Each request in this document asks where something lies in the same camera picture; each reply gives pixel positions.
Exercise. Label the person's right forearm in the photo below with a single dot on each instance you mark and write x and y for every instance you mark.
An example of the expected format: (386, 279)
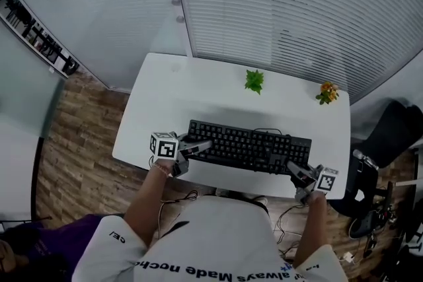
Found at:
(310, 231)

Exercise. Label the black round device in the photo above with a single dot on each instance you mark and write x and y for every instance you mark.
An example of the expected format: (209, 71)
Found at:
(361, 226)

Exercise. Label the white power adapter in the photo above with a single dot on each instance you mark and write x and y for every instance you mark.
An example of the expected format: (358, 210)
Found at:
(348, 257)

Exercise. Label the black metal rack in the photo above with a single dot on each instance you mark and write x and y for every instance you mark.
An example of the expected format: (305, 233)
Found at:
(46, 46)

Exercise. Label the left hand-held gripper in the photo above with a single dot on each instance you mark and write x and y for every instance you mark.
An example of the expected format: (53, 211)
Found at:
(165, 148)

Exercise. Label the orange flower potted plant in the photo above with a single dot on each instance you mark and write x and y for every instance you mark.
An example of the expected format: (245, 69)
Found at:
(328, 93)

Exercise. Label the black office chair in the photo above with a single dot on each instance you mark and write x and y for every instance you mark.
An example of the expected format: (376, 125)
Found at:
(390, 138)

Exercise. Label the dark leafy plant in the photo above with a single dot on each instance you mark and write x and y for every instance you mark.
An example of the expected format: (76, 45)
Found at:
(15, 6)

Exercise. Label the white window blinds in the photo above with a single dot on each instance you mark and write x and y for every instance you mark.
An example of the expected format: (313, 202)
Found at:
(297, 10)
(99, 3)

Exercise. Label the grey handheld device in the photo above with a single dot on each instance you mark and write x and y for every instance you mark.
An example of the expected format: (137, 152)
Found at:
(365, 158)

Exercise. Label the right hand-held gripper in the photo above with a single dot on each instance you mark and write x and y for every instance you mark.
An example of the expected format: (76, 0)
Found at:
(325, 181)

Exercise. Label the person's left forearm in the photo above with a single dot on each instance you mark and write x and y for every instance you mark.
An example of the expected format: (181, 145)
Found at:
(145, 204)

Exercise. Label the person's white printed shirt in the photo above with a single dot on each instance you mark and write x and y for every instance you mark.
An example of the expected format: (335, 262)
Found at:
(211, 241)

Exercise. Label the black keyboard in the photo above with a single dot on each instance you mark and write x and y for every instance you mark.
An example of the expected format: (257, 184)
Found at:
(238, 145)

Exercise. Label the white round blind knob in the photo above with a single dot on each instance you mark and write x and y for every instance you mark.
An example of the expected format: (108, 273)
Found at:
(176, 1)
(180, 18)

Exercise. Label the white table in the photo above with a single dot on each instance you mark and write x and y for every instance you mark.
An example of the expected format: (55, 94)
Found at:
(198, 92)

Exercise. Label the green potted plant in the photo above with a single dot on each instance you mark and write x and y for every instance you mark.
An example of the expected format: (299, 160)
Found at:
(254, 81)

